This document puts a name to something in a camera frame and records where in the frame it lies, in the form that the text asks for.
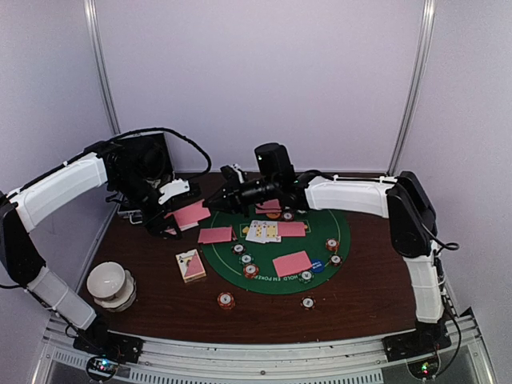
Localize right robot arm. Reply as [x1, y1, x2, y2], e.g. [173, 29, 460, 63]
[203, 142, 445, 354]

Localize red chips mat edge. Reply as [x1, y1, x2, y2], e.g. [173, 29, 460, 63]
[326, 238, 339, 253]

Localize stacked white bowls below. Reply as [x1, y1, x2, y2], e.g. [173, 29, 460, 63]
[94, 270, 137, 312]

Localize card deck box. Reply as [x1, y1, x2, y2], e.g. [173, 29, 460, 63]
[175, 249, 206, 283]

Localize aluminium poker case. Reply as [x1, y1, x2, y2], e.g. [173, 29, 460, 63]
[114, 134, 172, 223]

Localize aluminium frame post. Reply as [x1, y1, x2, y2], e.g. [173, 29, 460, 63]
[83, 0, 121, 135]
[386, 0, 437, 175]

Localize red 5 chip stack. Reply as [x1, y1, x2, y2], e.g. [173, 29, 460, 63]
[217, 292, 235, 310]

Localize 100 chips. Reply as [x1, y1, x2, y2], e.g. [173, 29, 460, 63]
[231, 243, 246, 255]

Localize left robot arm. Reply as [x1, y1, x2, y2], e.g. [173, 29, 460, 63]
[1, 128, 201, 355]

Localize face-down community cards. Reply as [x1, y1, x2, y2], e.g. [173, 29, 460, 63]
[278, 222, 307, 238]

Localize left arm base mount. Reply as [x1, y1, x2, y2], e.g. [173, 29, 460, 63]
[73, 333, 144, 364]

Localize green chips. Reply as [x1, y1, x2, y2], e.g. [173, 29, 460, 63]
[298, 270, 314, 283]

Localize dealt cards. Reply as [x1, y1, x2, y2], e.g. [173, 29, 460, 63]
[273, 251, 312, 278]
[255, 199, 282, 214]

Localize dealt red-backed card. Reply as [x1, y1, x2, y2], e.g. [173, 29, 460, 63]
[198, 226, 233, 244]

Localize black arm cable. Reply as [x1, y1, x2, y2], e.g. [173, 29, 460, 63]
[115, 126, 212, 183]

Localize round green poker mat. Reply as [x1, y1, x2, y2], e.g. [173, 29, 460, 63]
[200, 205, 350, 295]

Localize white ceramic bowl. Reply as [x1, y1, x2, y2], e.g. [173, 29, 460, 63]
[86, 265, 126, 300]

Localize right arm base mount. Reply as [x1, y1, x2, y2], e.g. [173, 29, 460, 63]
[382, 330, 452, 362]

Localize face-up queen card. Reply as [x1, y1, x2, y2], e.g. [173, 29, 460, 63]
[246, 220, 264, 243]

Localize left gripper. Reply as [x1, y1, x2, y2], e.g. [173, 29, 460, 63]
[111, 170, 182, 239]

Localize red-backed playing card deck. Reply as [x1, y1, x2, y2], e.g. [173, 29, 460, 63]
[166, 200, 211, 231]

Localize orange black 100 chip stack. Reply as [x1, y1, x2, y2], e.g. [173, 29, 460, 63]
[329, 254, 342, 266]

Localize placed 100 chip stack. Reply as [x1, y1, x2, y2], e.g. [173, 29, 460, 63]
[300, 296, 316, 310]

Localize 20 chips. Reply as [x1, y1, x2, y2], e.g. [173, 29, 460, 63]
[239, 254, 254, 266]

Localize left aluminium frame post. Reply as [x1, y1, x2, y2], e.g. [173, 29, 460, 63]
[83, 0, 121, 135]

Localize front aluminium rail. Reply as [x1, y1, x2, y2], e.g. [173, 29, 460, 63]
[28, 315, 498, 383]

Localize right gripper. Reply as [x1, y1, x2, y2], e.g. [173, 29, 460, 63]
[204, 171, 280, 218]

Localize right aluminium frame post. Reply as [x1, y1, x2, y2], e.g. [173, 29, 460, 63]
[386, 0, 437, 175]

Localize blue small blind button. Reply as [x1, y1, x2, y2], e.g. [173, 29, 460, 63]
[311, 259, 325, 274]

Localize red chips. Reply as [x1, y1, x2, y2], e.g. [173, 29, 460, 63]
[243, 263, 259, 279]
[281, 210, 295, 222]

